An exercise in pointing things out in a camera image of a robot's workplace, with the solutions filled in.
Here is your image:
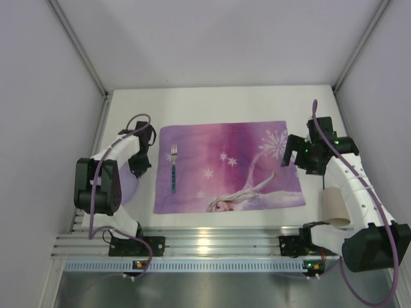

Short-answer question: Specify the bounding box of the lilac plastic plate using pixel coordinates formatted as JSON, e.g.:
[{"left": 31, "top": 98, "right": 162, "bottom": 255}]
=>
[{"left": 119, "top": 162, "right": 139, "bottom": 205}]

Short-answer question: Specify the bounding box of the fork with teal handle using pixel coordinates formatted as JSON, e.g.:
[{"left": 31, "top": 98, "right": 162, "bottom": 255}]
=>
[{"left": 171, "top": 144, "right": 178, "bottom": 193}]

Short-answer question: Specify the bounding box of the beige paper cup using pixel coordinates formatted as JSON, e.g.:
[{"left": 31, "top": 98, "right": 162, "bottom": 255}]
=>
[{"left": 322, "top": 187, "right": 351, "bottom": 227}]

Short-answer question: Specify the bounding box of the purple printed cloth placemat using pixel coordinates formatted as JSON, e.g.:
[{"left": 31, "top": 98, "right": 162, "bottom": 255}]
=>
[{"left": 153, "top": 121, "right": 306, "bottom": 214}]

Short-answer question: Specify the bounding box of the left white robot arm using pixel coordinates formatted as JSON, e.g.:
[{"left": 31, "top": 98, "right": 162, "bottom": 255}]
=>
[{"left": 74, "top": 121, "right": 157, "bottom": 239}]

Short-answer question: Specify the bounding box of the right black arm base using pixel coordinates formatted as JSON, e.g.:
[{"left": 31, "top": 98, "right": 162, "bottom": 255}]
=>
[{"left": 278, "top": 235, "right": 335, "bottom": 258}]

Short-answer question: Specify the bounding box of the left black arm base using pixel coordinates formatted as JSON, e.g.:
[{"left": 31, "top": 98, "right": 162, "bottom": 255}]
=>
[{"left": 108, "top": 235, "right": 166, "bottom": 257}]

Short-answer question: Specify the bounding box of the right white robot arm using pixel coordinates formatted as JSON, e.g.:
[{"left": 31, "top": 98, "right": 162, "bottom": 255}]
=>
[{"left": 281, "top": 117, "right": 410, "bottom": 272}]

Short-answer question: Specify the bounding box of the aluminium mounting rail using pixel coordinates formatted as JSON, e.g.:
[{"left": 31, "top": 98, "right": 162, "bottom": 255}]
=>
[{"left": 50, "top": 226, "right": 401, "bottom": 259}]

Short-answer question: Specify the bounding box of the slotted grey cable duct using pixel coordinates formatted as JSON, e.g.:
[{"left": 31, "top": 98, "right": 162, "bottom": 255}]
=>
[{"left": 64, "top": 259, "right": 325, "bottom": 275}]

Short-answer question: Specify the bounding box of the left aluminium frame post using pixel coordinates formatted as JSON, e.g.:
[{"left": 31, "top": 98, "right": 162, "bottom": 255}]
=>
[{"left": 45, "top": 0, "right": 109, "bottom": 98}]

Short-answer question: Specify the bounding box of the aluminium frame post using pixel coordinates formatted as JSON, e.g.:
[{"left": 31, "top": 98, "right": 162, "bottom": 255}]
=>
[
  {"left": 45, "top": 0, "right": 109, "bottom": 98},
  {"left": 331, "top": 0, "right": 393, "bottom": 96}
]

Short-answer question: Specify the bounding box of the right aluminium frame post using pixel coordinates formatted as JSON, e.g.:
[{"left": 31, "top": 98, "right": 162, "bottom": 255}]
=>
[{"left": 331, "top": 0, "right": 393, "bottom": 96}]

